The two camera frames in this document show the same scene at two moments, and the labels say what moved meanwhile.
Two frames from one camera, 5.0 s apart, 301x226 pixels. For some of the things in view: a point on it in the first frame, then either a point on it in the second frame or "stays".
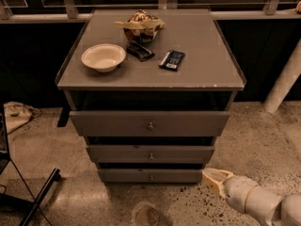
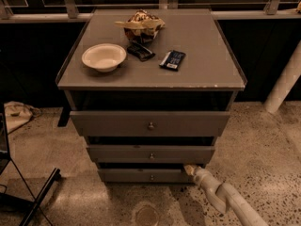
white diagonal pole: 286,81 stays
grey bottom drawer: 150,175 stays
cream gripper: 237,189 → 198,174
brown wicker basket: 140,26 stays
